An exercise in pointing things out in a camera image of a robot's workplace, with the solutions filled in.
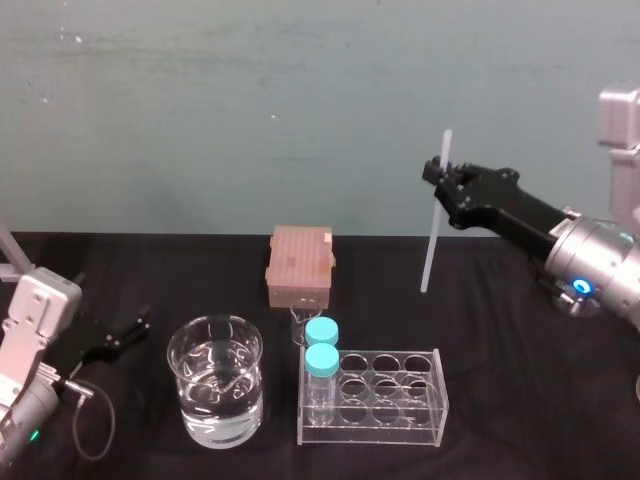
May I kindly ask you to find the clear glass stirring rod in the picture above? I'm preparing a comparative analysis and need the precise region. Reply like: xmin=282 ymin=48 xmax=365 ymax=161
xmin=419 ymin=129 xmax=454 ymax=295

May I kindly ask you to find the thin dark gripper cable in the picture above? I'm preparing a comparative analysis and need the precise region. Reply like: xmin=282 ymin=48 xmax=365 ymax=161
xmin=58 ymin=378 xmax=117 ymax=461

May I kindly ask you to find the small clear glass beaker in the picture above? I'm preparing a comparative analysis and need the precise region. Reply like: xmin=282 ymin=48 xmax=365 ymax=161
xmin=288 ymin=294 xmax=324 ymax=347

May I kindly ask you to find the glass beaker with water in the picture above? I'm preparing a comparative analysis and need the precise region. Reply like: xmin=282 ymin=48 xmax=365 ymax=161
xmin=166 ymin=313 xmax=265 ymax=449

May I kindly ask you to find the pink pipette tip box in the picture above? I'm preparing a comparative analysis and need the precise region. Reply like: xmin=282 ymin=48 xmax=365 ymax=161
xmin=264 ymin=224 xmax=337 ymax=310

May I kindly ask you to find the clear acrylic tube rack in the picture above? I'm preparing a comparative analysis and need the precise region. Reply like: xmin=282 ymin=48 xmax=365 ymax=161
xmin=297 ymin=348 xmax=443 ymax=447

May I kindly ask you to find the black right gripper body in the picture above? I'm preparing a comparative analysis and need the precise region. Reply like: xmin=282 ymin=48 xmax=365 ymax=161
xmin=462 ymin=165 xmax=571 ymax=259

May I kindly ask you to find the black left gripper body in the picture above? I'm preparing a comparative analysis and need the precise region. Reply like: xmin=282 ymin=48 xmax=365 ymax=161
xmin=49 ymin=293 xmax=110 ymax=384

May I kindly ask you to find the clear tube with teal cap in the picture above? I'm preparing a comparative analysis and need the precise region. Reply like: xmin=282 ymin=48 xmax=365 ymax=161
xmin=303 ymin=342 xmax=342 ymax=426
xmin=304 ymin=317 xmax=340 ymax=351

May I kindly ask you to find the black table cloth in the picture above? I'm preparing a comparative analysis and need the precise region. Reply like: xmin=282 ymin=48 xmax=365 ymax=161
xmin=0 ymin=230 xmax=640 ymax=480

